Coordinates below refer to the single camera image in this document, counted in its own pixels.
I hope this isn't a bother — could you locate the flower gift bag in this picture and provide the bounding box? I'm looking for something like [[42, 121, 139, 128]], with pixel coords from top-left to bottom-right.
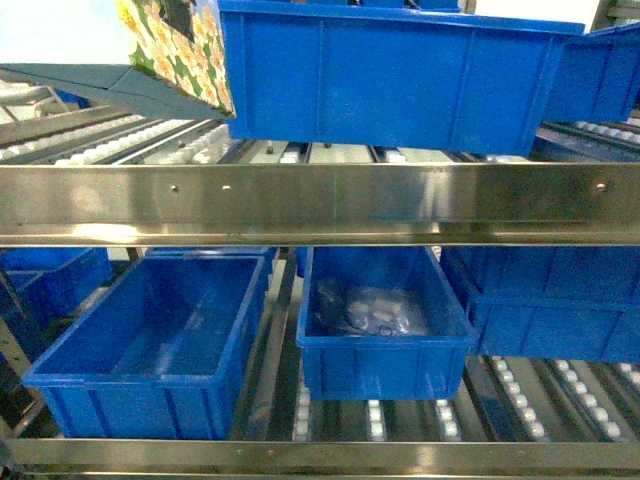
[[0, 0, 237, 121]]

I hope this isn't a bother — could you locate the blue bin lower right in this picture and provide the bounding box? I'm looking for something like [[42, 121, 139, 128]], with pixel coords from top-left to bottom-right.
[[440, 247, 639, 363]]

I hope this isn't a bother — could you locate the large blue bin behind tray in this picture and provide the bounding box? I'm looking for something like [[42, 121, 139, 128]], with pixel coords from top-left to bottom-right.
[[219, 1, 583, 155]]

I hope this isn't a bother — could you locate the stainless steel front rail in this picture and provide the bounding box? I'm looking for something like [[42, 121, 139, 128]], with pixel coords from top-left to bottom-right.
[[1, 163, 639, 247]]

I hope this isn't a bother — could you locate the empty blue bin lower left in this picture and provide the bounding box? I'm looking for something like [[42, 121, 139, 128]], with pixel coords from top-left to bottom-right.
[[23, 256, 270, 440]]

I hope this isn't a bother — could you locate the blue bin with parts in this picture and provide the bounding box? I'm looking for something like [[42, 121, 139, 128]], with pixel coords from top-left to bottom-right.
[[297, 247, 477, 400]]

